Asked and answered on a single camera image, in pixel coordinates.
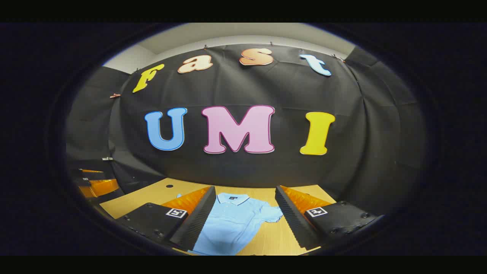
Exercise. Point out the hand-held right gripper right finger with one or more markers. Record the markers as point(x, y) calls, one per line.
point(293, 220)

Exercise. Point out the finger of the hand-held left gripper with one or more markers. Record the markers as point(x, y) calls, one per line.
point(93, 175)
point(102, 187)

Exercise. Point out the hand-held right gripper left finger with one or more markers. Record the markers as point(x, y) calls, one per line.
point(198, 220)

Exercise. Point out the light blue T-shirt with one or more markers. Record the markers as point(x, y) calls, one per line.
point(228, 224)

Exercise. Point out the black backdrop cloth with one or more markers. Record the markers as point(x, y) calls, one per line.
point(266, 87)

